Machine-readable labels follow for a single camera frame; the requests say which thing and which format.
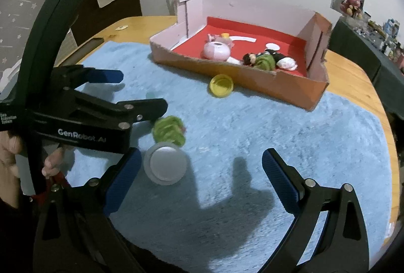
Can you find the person's left hand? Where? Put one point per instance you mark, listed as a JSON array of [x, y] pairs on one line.
[[8, 159]]

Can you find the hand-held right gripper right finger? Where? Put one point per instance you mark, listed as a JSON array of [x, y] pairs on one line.
[[281, 181]]

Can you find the pink oval device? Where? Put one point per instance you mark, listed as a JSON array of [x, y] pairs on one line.
[[216, 50]]

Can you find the yellow plastic cap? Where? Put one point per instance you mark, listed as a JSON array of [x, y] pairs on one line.
[[222, 87]]

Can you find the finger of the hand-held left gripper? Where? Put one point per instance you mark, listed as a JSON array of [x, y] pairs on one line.
[[104, 76], [142, 109]]

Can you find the cardboard box with red bottom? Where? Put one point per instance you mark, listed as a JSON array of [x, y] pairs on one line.
[[268, 33]]

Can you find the light blue fluffy mat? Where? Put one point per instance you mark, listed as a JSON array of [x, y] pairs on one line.
[[252, 134]]

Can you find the clutter of small toys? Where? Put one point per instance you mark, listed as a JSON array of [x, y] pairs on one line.
[[389, 30]]

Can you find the small yellow toy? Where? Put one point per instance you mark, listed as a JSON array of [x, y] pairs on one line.
[[225, 36]]

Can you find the small clear plastic container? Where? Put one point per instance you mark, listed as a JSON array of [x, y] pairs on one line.
[[165, 164]]

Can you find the small pink figurine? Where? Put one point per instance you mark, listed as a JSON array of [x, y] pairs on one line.
[[213, 38]]

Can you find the pink plush toy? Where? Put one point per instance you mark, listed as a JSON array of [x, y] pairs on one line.
[[352, 1]]

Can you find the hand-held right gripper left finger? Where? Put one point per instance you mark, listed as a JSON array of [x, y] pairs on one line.
[[123, 184]]

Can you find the black and white sushi toy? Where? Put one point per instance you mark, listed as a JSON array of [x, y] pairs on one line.
[[285, 63]]

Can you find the small paper sticker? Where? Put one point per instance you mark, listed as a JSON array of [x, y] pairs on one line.
[[121, 27]]

